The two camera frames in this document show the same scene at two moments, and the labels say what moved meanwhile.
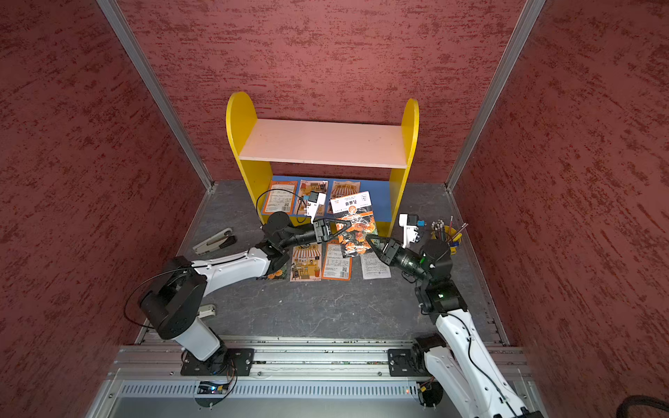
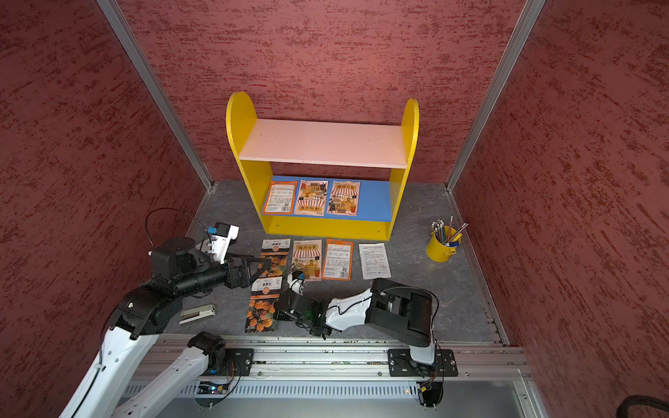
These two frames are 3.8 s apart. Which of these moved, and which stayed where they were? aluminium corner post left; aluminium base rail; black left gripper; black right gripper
Moved: black right gripper; black left gripper
Stayed: aluminium corner post left; aluminium base rail
